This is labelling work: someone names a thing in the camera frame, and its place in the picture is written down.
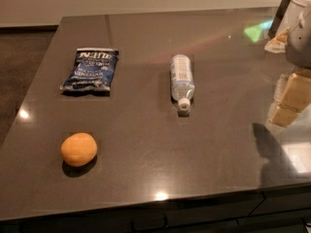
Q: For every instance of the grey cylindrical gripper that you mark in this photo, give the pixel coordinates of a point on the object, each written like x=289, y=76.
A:
x=299, y=48

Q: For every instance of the clear blue plastic bottle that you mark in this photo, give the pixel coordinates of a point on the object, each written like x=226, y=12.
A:
x=182, y=84

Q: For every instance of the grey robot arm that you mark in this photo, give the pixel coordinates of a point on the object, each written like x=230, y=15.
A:
x=278, y=45

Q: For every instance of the black object at table edge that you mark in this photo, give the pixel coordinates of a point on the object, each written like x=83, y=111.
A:
x=278, y=23

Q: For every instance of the blue chip bag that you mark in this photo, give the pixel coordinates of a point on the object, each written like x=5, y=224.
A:
x=93, y=70

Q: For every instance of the orange fruit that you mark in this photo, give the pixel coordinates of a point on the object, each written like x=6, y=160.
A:
x=78, y=149

